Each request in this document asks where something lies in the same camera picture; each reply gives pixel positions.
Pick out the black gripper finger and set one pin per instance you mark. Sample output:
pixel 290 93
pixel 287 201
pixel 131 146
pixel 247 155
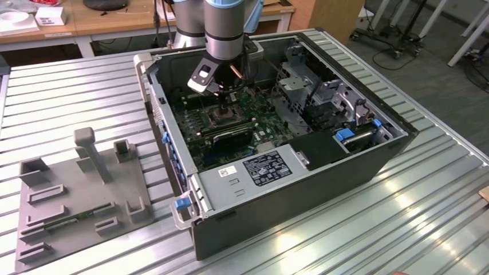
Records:
pixel 231 97
pixel 224 106

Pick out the metal locking lever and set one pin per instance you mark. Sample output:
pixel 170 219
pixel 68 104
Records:
pixel 200 103

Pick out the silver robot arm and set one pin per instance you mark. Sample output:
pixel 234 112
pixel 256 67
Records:
pixel 223 34

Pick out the CPU socket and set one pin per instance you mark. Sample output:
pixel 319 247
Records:
pixel 218 125

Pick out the blue slot retainer clip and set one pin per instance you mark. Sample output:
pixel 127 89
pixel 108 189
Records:
pixel 164 138

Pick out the green motherboard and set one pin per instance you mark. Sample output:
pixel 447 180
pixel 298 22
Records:
pixel 267 111

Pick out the black expansion card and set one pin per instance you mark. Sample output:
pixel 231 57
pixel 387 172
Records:
pixel 231 140

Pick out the silver drive cage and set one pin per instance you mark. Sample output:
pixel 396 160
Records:
pixel 294 86

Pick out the silver chipset heatsink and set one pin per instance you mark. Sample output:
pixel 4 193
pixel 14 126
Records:
pixel 267 147

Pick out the black plastic shroud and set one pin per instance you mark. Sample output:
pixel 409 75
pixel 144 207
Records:
pixel 317 151

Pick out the grey power supply unit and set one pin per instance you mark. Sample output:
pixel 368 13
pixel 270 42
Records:
pixel 230 190

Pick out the blue disk carrier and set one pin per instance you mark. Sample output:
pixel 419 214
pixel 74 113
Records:
pixel 343 134

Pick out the wooden desk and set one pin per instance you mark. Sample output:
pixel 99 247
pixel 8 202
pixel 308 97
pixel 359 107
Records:
pixel 58 30
pixel 115 17

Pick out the wooden cabinet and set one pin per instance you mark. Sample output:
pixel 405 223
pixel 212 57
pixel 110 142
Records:
pixel 332 17

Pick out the blue case latch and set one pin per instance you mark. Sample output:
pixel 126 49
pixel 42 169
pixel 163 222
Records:
pixel 180 204

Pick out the black round base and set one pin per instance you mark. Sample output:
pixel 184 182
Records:
pixel 104 4

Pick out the small blue clip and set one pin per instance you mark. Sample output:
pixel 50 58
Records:
pixel 376 123

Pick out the black PC case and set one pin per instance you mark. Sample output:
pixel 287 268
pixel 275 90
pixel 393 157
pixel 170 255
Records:
pixel 291 215

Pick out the black wheeled stand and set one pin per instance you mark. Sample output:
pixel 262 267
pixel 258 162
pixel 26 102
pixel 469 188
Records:
pixel 396 52

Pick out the grey parts rack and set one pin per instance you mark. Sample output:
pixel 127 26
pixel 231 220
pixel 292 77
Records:
pixel 88 194

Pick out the white cardboard box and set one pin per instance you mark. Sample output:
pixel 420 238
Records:
pixel 51 14

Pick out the red patterned bag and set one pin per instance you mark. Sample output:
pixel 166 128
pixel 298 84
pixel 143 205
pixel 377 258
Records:
pixel 44 2

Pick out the white flat box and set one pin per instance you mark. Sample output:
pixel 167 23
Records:
pixel 23 28

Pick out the white round dish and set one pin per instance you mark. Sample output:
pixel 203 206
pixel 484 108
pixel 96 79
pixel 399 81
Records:
pixel 14 15

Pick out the wooden block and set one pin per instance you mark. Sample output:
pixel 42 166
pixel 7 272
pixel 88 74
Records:
pixel 484 196

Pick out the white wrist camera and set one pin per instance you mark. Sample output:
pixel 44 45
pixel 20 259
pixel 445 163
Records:
pixel 202 78

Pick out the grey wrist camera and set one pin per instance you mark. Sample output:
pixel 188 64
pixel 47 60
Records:
pixel 255 50

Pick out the white table frame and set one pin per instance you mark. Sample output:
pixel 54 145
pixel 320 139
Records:
pixel 471 43

